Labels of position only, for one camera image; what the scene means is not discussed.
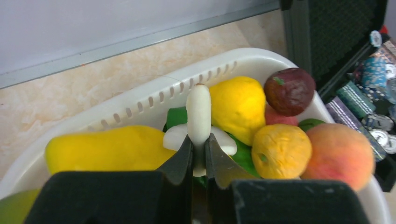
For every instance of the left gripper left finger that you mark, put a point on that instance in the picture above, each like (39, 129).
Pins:
(162, 196)

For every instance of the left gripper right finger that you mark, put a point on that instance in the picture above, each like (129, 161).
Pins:
(236, 197)

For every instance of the white peeled banana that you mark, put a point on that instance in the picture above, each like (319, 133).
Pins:
(198, 128)

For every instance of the yellow wrinkled fruit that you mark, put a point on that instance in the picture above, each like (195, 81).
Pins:
(280, 151)

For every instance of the peach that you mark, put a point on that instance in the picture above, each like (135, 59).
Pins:
(340, 153)

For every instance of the dark purple passion fruit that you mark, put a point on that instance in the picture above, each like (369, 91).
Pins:
(290, 91)

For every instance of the green yellow mango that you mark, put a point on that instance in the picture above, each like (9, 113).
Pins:
(15, 208)

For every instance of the black poker chip case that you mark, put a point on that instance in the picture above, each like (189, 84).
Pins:
(340, 43)

